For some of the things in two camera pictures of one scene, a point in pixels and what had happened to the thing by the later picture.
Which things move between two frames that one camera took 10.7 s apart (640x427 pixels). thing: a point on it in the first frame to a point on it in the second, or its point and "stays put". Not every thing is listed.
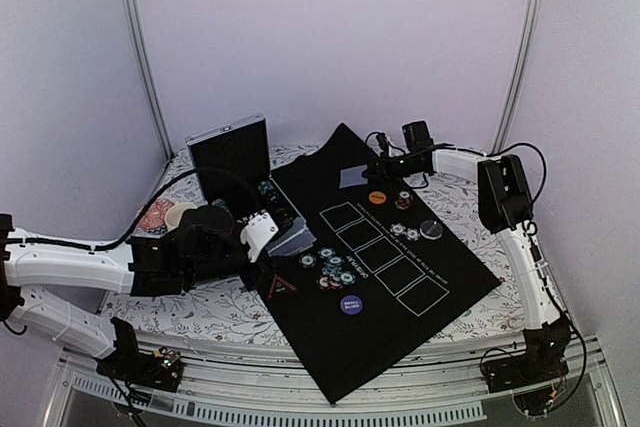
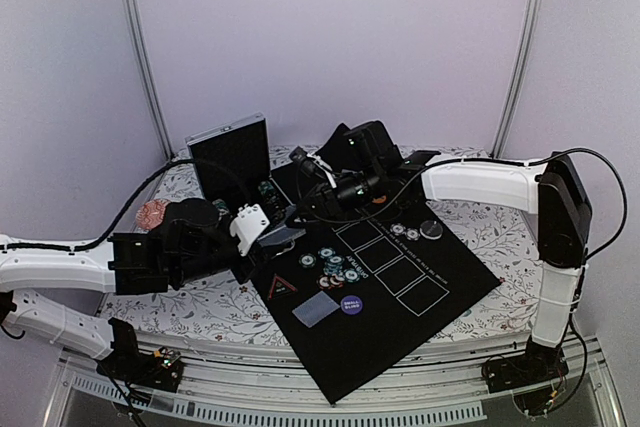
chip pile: x=332 y=275 stays put
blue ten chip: x=412 y=234 stays put
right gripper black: x=383 y=171 to x=326 y=203
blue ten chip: x=397 y=229 stays put
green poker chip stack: x=266 y=189 stays put
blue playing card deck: x=297 y=237 to x=280 y=235
